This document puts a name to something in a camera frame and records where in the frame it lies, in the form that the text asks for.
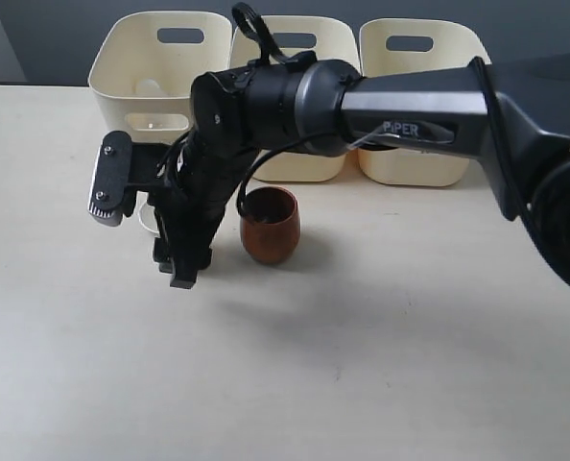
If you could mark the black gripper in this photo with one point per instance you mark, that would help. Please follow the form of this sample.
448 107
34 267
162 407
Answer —
200 177

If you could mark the clear plastic bottle white cap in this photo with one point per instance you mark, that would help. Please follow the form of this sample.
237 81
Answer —
151 88

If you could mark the left cream plastic bin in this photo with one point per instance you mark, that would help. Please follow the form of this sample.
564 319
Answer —
170 47

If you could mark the cream plastic bin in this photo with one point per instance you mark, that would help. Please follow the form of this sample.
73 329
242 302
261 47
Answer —
294 53
170 47
405 45

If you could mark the white paper cup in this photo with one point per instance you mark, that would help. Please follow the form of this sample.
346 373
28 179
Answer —
145 216

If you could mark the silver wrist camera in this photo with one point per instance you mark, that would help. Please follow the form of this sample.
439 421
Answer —
110 197

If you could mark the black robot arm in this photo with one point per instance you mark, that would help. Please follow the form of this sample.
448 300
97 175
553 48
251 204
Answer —
513 118

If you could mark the brown wooden cup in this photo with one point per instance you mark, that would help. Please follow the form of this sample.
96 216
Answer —
270 227

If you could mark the right cream plastic bin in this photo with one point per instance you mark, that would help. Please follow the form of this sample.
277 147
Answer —
405 45

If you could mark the middle cream plastic bin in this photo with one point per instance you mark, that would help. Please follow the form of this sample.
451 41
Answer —
294 53

